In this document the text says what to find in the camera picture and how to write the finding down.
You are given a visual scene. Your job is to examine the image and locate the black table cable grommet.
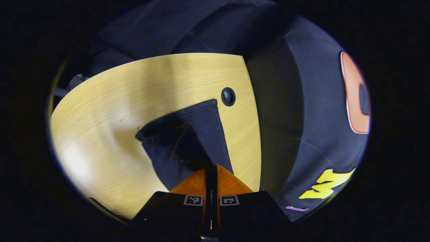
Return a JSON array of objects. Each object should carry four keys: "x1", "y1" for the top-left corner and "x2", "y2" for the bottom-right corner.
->
[{"x1": 221, "y1": 87, "x2": 236, "y2": 107}]

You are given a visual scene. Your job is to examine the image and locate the black backdrop cloth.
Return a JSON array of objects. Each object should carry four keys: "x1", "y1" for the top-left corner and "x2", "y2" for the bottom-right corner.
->
[{"x1": 59, "y1": 0, "x2": 372, "y2": 222}]

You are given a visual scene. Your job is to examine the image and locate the dark jeans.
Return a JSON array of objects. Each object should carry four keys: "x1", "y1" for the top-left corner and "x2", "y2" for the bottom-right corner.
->
[{"x1": 135, "y1": 99, "x2": 234, "y2": 192}]

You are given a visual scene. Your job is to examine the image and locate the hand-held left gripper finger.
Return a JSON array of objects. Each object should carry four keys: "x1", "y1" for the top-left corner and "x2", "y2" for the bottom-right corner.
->
[
  {"x1": 212, "y1": 164, "x2": 293, "y2": 240},
  {"x1": 130, "y1": 165, "x2": 211, "y2": 240}
]

